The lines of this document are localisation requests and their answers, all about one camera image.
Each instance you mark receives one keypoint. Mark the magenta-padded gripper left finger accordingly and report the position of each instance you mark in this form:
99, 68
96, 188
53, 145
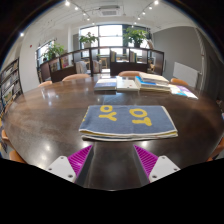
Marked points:
78, 161

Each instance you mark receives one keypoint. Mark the bushy potted plant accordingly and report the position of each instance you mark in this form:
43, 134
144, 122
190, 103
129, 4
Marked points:
53, 51

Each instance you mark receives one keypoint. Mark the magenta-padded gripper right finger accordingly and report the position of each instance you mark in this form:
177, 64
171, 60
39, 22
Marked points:
148, 161

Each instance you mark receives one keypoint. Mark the dark blue book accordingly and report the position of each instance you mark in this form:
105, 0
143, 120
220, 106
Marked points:
105, 84

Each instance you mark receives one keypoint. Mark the dark open shelf unit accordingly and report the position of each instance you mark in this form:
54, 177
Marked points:
125, 68

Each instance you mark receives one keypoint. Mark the teal picture booklet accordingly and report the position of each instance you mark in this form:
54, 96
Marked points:
176, 90

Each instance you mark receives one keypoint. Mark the large potted plant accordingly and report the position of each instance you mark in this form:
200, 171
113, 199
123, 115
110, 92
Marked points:
136, 35

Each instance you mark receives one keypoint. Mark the orange chairs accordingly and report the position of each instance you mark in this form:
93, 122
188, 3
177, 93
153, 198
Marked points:
76, 77

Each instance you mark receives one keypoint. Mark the ceiling lights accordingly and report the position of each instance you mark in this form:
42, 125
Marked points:
67, 3

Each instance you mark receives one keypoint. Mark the grey towel with yellow letters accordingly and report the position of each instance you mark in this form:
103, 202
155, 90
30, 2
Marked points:
128, 125

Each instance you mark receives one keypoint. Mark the white book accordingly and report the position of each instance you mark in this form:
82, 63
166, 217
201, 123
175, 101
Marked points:
127, 85

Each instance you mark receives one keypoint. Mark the ceiling air conditioner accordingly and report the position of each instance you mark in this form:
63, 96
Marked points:
110, 11

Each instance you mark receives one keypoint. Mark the wall bookshelf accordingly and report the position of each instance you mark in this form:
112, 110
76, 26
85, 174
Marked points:
10, 83

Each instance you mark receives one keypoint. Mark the thick blue book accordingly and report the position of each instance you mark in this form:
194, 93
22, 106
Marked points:
146, 85

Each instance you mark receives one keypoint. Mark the white wall radiator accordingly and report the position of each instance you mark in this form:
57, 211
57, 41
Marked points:
185, 74

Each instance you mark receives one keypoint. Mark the small potted plant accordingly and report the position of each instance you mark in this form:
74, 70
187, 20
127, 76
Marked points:
88, 38

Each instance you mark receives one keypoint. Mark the thick beige book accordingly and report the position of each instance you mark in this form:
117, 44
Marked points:
153, 78

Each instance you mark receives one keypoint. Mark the purple booklet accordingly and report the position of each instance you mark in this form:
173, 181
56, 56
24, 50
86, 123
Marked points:
187, 92

